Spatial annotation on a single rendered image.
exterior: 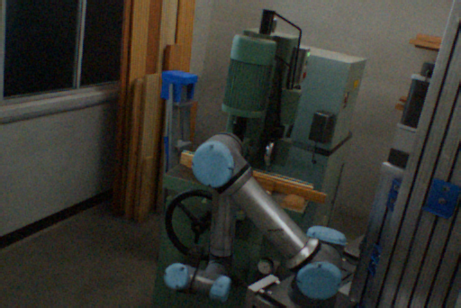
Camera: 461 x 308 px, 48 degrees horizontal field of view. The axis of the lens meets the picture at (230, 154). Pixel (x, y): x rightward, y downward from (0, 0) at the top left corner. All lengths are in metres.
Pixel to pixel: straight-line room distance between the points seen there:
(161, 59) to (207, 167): 2.55
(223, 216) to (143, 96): 2.05
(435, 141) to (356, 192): 3.02
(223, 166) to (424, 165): 0.58
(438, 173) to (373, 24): 2.86
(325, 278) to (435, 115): 0.54
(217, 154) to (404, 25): 3.10
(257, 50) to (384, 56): 2.36
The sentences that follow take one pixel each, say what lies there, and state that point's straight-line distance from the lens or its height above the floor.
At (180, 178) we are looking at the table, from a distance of 2.17.
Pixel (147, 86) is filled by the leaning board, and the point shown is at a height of 0.97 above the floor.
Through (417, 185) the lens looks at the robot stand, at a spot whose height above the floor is 1.24.
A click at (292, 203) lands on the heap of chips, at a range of 2.08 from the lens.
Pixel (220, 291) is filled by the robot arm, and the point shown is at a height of 0.86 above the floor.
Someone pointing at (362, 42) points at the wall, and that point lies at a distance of 4.33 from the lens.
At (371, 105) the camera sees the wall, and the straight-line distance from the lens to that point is 4.36.
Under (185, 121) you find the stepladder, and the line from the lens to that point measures 3.15.
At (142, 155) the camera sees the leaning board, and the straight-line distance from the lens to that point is 3.63.
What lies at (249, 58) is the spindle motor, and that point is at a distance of 2.06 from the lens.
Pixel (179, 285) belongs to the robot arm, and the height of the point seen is 0.85.
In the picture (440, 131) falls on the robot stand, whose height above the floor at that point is 1.41.
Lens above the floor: 1.69
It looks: 18 degrees down
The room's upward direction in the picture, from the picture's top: 10 degrees clockwise
